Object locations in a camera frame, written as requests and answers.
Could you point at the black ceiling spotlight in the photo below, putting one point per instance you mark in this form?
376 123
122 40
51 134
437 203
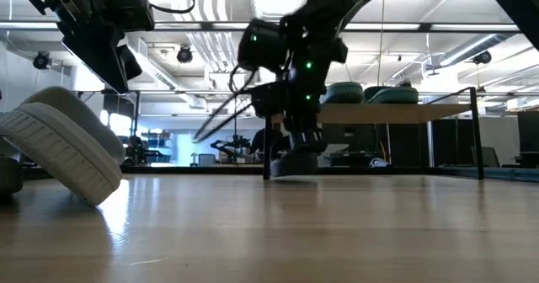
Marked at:
184 54
41 60
482 57

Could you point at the black background metal frame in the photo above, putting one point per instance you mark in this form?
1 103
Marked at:
137 127

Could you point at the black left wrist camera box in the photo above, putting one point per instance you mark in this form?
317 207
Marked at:
130 11

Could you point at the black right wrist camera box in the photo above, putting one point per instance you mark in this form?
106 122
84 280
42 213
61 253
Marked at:
269 99

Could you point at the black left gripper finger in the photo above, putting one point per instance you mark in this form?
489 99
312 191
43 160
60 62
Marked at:
130 64
97 51

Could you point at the black rubber slide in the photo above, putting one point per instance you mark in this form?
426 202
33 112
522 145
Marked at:
295 165

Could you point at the wooden shelf with black frame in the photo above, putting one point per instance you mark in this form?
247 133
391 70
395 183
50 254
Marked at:
379 112

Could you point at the white rubber slide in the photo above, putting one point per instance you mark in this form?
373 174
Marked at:
63 148

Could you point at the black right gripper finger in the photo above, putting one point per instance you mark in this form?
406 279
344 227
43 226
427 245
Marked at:
317 142
299 142

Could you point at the blue background storage bins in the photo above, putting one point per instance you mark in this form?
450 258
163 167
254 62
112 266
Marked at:
158 142

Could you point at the black background robot arm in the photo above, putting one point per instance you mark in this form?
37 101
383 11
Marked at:
231 142

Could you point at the chrome background pole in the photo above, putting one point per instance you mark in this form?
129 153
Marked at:
430 144

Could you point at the black overhead frame bar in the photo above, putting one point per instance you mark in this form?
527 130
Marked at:
421 26

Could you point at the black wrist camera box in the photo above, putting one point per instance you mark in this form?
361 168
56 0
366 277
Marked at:
269 99
130 11

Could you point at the white and blue background object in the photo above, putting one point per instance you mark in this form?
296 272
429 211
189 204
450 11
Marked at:
379 163

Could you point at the person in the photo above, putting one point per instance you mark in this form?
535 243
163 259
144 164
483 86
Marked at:
263 142

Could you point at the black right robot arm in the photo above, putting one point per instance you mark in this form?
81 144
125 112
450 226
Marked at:
328 5

